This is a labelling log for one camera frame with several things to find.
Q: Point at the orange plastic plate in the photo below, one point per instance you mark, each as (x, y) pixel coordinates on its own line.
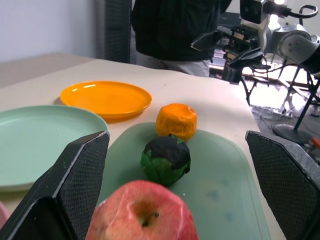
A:
(106, 98)

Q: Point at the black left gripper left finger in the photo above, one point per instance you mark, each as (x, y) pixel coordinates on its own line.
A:
(75, 175)

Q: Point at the green and black toy vegetable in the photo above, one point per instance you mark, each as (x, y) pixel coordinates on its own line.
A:
(166, 160)

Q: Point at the green cutting board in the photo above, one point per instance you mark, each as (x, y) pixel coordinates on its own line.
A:
(225, 175)

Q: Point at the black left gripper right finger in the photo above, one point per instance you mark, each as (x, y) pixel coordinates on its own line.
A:
(287, 180)

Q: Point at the black tripod legs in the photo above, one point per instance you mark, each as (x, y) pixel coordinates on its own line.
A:
(252, 85)

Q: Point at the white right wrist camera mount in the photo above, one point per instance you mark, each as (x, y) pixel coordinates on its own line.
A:
(253, 12)

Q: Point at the red apple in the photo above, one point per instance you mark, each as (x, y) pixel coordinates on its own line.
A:
(140, 215)

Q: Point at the orange fruit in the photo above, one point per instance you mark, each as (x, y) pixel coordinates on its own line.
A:
(176, 121)

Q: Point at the light green plastic plate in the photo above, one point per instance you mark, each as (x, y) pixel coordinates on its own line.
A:
(42, 145)

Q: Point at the person in black jacket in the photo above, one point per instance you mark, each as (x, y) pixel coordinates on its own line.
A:
(175, 27)

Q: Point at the dark grey pillar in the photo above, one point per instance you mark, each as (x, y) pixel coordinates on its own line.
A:
(117, 30)

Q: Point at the black stand with round base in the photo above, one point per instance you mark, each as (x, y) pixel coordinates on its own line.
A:
(292, 131)

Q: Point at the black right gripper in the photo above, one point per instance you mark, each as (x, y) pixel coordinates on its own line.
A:
(241, 35)

